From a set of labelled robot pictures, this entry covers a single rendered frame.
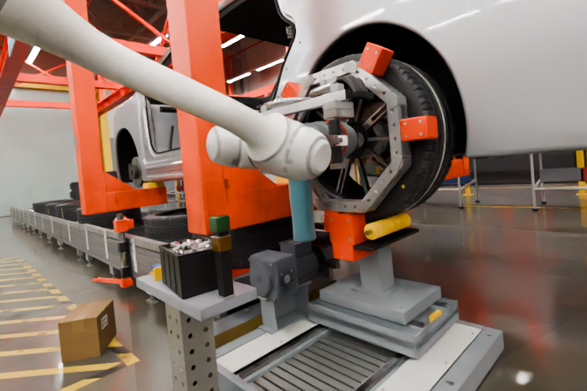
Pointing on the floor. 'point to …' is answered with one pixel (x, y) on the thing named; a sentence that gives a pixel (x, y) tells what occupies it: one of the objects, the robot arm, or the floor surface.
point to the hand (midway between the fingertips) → (334, 141)
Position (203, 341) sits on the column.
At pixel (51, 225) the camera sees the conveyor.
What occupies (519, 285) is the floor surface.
